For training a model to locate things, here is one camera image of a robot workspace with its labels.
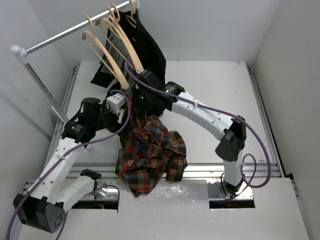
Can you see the white front cover board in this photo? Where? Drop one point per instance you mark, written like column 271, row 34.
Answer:
column 181, row 212

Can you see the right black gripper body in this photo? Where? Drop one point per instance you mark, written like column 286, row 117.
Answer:
column 142, row 100

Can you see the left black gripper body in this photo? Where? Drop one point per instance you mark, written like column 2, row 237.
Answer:
column 116, row 122

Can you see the grey pleated skirt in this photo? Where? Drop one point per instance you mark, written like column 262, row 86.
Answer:
column 117, row 49

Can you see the black hanging garment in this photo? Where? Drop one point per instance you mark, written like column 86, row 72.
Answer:
column 146, row 48

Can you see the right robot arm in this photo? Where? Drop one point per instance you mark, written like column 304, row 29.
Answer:
column 229, row 131

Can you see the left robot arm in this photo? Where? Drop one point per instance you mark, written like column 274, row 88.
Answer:
column 45, row 204

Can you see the metal rack upright pole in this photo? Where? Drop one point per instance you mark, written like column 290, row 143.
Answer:
column 54, row 105

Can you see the aluminium mounting rail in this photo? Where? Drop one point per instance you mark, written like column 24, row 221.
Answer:
column 209, row 172

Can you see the beige hanger under black garment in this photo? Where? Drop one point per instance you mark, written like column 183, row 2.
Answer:
column 130, row 17

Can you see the beige hanger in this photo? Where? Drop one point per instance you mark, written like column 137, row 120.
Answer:
column 91, row 39
column 130, row 17
column 119, row 47
column 113, row 23

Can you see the metal clothes rack rail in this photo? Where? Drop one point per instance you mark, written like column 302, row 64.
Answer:
column 21, row 53

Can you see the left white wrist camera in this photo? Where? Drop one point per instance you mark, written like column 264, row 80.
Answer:
column 115, row 102

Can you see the plaid flannel shirt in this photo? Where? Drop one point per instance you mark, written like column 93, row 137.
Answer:
column 149, row 152

